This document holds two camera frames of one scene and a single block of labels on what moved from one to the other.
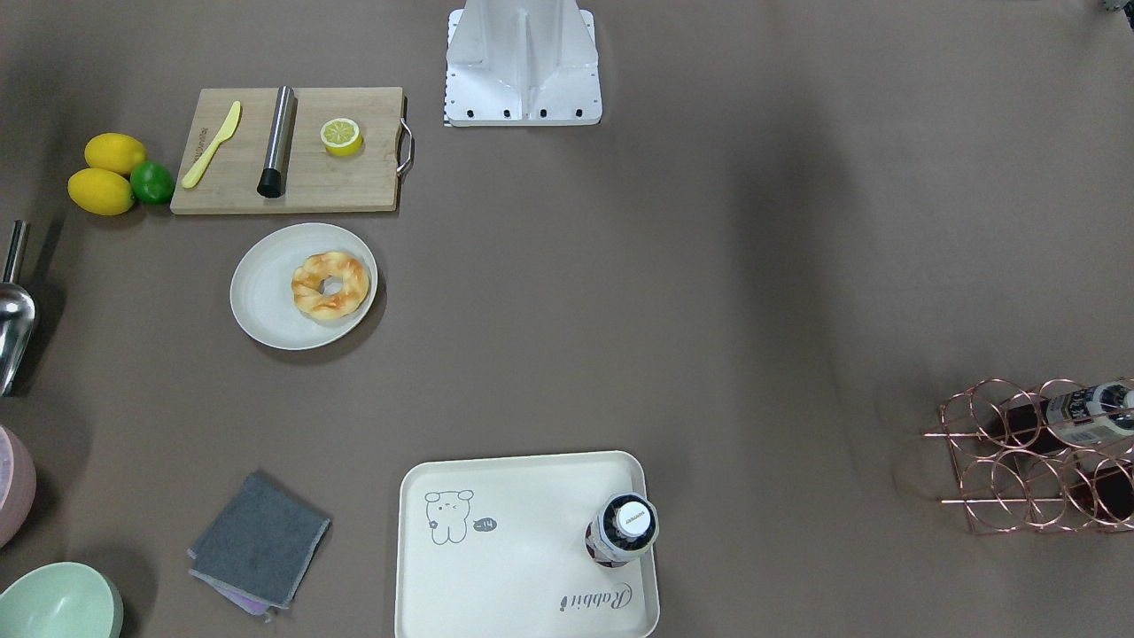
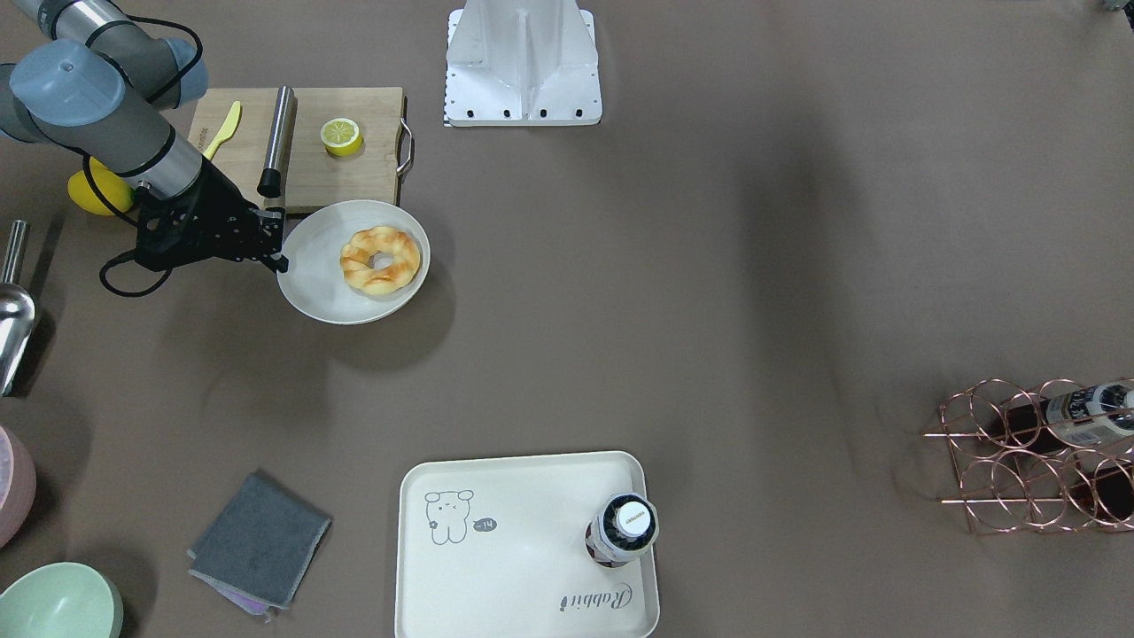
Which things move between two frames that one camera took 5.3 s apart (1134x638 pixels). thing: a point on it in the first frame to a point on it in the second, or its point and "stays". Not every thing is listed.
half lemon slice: [341, 136] stays
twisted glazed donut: [306, 285] to [359, 273]
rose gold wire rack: [1060, 459] stays
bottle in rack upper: [1072, 418] stays
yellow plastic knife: [192, 177] stays
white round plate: [261, 298] to [353, 261]
